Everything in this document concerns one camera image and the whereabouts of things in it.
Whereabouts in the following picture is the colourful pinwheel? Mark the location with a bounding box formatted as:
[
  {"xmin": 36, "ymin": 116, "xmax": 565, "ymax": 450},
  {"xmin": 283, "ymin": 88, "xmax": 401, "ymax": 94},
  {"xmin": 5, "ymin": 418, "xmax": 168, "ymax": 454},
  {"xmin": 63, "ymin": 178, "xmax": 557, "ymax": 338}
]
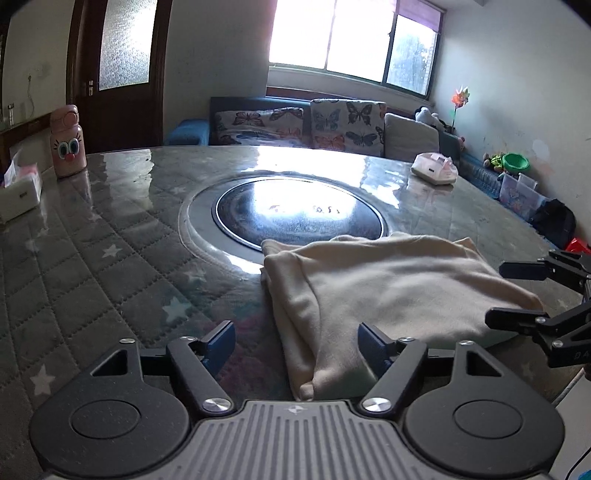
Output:
[{"xmin": 450, "ymin": 85, "xmax": 472, "ymax": 131}]

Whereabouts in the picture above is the plain grey pillow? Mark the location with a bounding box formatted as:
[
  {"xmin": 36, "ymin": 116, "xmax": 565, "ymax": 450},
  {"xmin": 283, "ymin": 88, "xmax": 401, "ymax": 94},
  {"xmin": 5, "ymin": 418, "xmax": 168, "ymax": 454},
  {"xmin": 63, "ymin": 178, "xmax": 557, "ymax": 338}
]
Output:
[{"xmin": 383, "ymin": 113, "xmax": 441, "ymax": 162}]

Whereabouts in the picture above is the large window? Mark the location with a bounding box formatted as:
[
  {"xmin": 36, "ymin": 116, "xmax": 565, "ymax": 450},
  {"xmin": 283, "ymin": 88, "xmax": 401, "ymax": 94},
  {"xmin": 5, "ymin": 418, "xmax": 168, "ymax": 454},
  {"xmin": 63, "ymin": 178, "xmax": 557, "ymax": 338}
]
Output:
[{"xmin": 267, "ymin": 0, "xmax": 445, "ymax": 98}]

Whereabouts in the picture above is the black backpack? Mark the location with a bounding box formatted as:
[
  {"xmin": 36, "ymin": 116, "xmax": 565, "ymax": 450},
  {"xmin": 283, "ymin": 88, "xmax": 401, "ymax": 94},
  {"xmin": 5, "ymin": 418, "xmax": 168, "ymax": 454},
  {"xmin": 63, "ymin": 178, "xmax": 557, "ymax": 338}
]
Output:
[{"xmin": 530, "ymin": 199, "xmax": 577, "ymax": 250}]

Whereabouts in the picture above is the square butterfly print pillow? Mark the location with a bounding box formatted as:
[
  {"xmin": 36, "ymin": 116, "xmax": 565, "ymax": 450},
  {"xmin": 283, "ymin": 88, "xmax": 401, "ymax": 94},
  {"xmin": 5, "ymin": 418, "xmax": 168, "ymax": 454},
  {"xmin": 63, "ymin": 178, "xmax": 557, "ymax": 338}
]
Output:
[{"xmin": 310, "ymin": 98, "xmax": 388, "ymax": 158}]

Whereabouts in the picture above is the pink cartoon face bottle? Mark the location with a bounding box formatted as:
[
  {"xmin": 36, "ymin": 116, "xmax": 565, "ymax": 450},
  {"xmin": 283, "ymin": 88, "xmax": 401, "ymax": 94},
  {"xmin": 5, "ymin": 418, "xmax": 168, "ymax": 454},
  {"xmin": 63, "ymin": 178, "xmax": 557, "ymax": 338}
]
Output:
[{"xmin": 48, "ymin": 104, "xmax": 86, "ymax": 179}]

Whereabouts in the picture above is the white box with pink tissues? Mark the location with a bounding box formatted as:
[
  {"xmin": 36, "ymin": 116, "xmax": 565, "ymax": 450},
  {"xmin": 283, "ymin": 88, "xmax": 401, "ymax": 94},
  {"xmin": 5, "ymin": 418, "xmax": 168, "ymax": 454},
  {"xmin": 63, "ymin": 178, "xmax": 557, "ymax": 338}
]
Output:
[{"xmin": 0, "ymin": 150, "xmax": 44, "ymax": 223}]

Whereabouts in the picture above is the cream cloth garment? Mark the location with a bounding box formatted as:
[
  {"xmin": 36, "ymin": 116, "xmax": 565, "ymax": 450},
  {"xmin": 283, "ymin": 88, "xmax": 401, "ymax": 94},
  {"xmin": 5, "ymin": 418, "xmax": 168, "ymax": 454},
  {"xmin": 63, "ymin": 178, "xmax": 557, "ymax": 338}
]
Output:
[{"xmin": 259, "ymin": 232, "xmax": 546, "ymax": 402}]

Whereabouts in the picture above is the dark wooden sideboard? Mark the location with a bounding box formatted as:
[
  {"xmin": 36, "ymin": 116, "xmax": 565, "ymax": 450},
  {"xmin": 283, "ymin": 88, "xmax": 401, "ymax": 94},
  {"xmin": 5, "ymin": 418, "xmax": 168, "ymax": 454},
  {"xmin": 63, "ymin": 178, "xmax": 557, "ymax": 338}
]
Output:
[{"xmin": 0, "ymin": 104, "xmax": 54, "ymax": 174}]

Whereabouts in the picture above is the white tissue box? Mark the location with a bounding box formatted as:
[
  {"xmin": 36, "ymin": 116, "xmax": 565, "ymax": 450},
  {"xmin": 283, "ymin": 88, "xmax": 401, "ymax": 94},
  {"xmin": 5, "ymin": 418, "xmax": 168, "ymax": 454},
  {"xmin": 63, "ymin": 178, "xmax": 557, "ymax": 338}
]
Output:
[{"xmin": 410, "ymin": 152, "xmax": 460, "ymax": 187}]

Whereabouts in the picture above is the blue sofa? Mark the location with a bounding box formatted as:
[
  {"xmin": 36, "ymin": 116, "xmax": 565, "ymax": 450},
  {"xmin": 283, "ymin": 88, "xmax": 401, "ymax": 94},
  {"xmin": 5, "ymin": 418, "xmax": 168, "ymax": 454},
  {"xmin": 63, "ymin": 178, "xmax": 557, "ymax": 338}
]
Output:
[{"xmin": 165, "ymin": 95, "xmax": 502, "ymax": 200}]

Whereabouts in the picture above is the white cable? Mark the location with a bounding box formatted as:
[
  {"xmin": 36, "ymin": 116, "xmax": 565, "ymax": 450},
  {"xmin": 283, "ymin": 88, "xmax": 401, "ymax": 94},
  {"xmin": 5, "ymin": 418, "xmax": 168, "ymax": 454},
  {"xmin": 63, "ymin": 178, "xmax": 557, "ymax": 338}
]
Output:
[{"xmin": 554, "ymin": 367, "xmax": 591, "ymax": 408}]

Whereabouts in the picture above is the blue quilted blanket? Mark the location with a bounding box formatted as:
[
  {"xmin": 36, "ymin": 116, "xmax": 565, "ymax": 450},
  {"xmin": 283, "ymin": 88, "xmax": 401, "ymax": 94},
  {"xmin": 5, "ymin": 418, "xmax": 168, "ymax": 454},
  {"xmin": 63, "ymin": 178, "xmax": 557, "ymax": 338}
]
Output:
[{"xmin": 461, "ymin": 154, "xmax": 502, "ymax": 200}]

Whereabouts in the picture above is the round black inset cooktop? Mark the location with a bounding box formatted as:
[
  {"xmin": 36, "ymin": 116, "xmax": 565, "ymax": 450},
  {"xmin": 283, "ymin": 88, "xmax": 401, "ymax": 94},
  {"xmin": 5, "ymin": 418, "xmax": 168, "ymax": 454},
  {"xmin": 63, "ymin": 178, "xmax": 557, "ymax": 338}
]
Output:
[{"xmin": 178, "ymin": 167, "xmax": 389, "ymax": 278}]

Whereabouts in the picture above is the dark wooden glazed door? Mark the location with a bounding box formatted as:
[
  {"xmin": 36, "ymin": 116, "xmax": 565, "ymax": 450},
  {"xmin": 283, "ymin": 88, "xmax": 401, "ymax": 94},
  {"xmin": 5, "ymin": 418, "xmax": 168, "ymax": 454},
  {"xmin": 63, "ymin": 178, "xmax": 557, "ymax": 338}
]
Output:
[{"xmin": 66, "ymin": 0, "xmax": 172, "ymax": 154}]

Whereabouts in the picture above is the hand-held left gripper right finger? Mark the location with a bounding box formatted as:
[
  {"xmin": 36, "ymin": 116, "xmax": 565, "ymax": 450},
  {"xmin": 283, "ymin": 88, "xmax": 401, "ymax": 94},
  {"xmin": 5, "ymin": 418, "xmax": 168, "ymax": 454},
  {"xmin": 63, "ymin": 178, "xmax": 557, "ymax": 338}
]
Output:
[{"xmin": 358, "ymin": 322, "xmax": 505, "ymax": 415}]

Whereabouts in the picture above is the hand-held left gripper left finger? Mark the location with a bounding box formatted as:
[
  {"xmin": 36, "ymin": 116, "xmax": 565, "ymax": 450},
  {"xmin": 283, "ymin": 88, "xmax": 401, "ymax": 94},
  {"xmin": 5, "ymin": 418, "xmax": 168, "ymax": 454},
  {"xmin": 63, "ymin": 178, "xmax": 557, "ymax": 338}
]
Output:
[{"xmin": 89, "ymin": 320, "xmax": 237, "ymax": 415}]

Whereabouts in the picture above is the wide butterfly print pillow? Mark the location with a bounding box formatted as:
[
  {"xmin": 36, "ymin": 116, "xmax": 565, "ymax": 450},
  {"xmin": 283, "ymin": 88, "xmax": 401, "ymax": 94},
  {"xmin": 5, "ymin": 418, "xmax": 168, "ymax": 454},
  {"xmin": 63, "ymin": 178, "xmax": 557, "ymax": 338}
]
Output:
[{"xmin": 213, "ymin": 106, "xmax": 306, "ymax": 148}]

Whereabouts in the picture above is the clear plastic storage box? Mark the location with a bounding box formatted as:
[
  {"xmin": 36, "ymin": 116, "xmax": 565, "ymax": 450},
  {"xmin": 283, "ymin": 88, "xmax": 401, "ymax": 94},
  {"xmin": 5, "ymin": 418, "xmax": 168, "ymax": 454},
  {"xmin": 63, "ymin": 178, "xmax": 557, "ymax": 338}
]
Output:
[{"xmin": 498, "ymin": 171, "xmax": 549, "ymax": 219}]

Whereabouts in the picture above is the green toy bowl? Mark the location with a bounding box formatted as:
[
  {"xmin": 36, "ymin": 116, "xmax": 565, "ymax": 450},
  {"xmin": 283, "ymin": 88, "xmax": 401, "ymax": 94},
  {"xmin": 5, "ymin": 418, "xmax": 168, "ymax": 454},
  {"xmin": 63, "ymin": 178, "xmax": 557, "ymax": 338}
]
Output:
[{"xmin": 502, "ymin": 152, "xmax": 531, "ymax": 173}]

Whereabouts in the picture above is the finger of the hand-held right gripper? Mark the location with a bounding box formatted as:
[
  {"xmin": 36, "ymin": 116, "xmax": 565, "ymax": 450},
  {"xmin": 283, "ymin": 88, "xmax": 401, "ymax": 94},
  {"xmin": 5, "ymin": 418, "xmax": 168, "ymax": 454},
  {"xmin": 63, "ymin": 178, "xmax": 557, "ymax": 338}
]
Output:
[
  {"xmin": 499, "ymin": 249, "xmax": 591, "ymax": 296},
  {"xmin": 485, "ymin": 304, "xmax": 591, "ymax": 368}
]

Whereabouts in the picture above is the purple window blind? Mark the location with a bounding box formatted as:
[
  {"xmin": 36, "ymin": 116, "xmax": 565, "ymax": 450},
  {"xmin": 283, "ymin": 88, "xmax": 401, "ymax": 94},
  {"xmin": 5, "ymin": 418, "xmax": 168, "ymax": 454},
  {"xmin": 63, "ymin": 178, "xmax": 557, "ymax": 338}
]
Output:
[{"xmin": 397, "ymin": 0, "xmax": 444, "ymax": 31}]

